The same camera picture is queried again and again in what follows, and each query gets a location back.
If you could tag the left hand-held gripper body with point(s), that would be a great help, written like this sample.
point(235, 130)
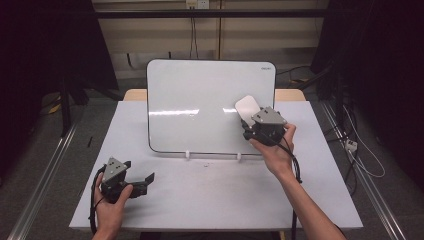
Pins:
point(113, 171)

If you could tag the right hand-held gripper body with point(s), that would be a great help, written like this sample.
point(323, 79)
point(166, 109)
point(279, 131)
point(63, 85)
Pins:
point(268, 120)

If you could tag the white whiteboard eraser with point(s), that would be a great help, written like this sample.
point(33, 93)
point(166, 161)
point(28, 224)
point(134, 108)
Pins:
point(246, 106)

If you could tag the person's right hand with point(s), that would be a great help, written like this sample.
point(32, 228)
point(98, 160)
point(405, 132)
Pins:
point(278, 158)

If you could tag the person's left hand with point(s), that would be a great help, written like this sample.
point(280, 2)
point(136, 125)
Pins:
point(110, 215)

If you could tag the white plastic board clip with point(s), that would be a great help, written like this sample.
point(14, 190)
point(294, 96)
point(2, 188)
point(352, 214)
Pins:
point(187, 154)
point(239, 157)

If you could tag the small black pen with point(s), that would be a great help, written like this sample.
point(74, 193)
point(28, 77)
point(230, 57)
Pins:
point(89, 141)

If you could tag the white whiteboard with black rim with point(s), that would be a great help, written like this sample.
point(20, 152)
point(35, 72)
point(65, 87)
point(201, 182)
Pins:
point(200, 93)

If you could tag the tan wooden table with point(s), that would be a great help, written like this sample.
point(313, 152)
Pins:
point(135, 95)

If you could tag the black metal stand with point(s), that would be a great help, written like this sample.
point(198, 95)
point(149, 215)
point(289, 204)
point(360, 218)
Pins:
point(65, 106)

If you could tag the white power strip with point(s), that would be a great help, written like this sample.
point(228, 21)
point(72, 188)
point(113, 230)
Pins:
point(351, 145)

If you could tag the black horizontal metal bar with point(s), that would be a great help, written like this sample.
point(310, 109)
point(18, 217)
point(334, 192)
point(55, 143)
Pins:
point(200, 13)

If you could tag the black curtain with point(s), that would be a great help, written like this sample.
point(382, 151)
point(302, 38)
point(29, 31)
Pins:
point(383, 66)
point(40, 50)

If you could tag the aluminium floor rail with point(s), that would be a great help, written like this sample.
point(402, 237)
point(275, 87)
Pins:
point(40, 186)
point(370, 190)

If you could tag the white wall socket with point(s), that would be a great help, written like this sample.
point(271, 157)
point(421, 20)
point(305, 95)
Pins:
point(197, 4)

